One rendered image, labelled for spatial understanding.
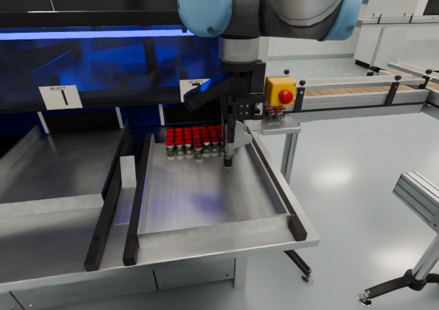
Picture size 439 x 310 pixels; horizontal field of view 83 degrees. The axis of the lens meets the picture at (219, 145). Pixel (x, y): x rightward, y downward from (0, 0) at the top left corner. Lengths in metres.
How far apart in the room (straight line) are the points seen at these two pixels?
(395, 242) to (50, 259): 1.72
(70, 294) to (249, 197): 1.01
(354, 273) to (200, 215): 1.23
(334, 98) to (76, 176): 0.83
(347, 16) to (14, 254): 0.59
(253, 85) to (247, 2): 0.20
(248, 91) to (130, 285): 1.02
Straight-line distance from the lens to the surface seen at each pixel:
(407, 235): 1.95
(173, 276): 1.25
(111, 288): 1.31
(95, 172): 0.66
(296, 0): 0.24
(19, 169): 0.77
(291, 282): 1.48
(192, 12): 0.36
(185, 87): 0.69
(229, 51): 0.47
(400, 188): 1.42
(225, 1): 0.34
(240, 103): 0.50
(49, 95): 0.76
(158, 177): 0.59
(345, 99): 1.01
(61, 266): 0.50
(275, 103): 0.75
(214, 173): 0.59
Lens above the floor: 1.25
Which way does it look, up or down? 32 degrees down
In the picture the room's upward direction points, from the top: straight up
